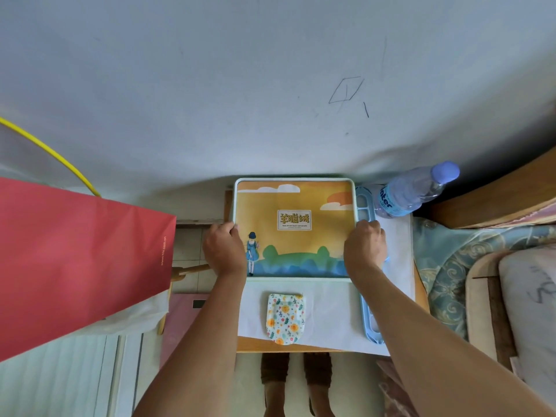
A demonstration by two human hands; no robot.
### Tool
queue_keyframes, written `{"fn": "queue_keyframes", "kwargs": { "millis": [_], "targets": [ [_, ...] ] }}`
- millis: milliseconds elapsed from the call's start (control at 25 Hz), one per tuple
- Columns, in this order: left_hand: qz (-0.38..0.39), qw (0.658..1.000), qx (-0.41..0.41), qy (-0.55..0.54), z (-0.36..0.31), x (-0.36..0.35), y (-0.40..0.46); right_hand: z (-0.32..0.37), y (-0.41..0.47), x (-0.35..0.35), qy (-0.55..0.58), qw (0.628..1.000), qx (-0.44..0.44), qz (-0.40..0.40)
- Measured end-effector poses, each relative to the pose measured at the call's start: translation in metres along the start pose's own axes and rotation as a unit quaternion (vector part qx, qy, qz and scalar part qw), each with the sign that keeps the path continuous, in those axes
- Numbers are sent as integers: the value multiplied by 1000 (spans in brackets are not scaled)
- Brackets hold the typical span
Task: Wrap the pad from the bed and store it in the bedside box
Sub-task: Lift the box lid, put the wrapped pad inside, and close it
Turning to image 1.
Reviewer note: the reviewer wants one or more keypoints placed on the person's left hand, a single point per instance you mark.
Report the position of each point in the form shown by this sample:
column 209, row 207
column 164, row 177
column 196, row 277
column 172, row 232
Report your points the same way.
column 223, row 251

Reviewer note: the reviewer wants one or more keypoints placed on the person's right hand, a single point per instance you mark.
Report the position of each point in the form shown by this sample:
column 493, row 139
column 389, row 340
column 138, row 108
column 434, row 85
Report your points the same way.
column 364, row 251

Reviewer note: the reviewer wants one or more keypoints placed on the person's right fingers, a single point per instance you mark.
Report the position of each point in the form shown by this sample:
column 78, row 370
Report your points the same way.
column 371, row 227

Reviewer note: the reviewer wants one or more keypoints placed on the person's left fingers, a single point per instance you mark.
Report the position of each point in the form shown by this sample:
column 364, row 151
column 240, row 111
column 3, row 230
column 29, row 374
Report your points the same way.
column 226, row 227

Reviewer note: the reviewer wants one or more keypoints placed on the illustrated yellow box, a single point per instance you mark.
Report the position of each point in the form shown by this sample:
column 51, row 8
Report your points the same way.
column 295, row 230

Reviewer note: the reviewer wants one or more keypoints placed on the person's right forearm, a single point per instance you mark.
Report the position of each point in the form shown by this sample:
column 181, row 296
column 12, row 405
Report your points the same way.
column 434, row 343

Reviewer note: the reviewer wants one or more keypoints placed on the person's left forearm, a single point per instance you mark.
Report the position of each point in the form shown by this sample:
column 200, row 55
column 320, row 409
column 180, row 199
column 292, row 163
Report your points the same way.
column 197, row 347

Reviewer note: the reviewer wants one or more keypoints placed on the clear water bottle blue cap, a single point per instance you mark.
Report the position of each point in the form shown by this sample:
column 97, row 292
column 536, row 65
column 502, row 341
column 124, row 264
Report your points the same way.
column 406, row 193

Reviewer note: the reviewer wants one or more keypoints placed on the blue patterned bedding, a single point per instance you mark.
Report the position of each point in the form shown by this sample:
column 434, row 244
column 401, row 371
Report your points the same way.
column 447, row 264

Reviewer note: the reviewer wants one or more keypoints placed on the light blue plastic hanger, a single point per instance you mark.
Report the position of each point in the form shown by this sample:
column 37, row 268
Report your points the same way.
column 369, row 317

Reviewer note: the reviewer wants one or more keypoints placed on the white paper sheet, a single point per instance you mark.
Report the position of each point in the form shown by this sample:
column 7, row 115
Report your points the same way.
column 330, row 312

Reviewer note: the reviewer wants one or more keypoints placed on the pink flat box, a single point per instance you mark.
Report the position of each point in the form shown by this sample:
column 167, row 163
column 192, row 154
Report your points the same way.
column 180, row 325

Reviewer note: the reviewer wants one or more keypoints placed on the floral fabric pouch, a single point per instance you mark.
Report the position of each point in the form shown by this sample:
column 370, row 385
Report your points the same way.
column 285, row 319

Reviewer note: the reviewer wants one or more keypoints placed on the small wooden table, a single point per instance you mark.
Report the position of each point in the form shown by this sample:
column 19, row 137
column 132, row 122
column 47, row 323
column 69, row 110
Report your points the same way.
column 269, row 346

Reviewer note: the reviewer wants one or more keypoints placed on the white plastic bag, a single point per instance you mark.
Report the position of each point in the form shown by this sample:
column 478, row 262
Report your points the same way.
column 130, row 317

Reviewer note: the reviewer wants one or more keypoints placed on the wooden bed headboard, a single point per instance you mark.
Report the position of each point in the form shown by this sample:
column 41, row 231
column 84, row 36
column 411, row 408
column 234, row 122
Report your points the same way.
column 499, row 195

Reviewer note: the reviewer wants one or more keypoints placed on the red paper bag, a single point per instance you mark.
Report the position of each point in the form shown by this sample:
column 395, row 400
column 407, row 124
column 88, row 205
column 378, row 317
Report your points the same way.
column 78, row 260

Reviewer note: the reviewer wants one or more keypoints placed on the person's left leg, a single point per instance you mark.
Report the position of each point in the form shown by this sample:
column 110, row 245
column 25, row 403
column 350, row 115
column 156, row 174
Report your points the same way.
column 275, row 382

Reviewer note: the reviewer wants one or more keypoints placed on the person's leg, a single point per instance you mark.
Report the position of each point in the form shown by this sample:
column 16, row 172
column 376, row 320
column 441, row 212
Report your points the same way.
column 275, row 382
column 319, row 382

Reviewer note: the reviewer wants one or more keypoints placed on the person's right leg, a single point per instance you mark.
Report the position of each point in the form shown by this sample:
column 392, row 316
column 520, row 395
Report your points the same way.
column 319, row 382

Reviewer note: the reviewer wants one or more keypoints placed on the pink patterned cloth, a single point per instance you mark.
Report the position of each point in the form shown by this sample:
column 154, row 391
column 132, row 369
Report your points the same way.
column 397, row 395

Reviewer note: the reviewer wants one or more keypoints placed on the white printed pillow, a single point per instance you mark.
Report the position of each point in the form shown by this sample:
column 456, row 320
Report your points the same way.
column 532, row 308

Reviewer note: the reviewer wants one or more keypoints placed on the white ribbed panel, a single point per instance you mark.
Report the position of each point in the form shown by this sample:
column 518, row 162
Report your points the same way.
column 56, row 382

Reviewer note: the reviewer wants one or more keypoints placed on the wooden chair frame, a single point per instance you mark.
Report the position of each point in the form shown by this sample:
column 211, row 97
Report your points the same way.
column 482, row 308

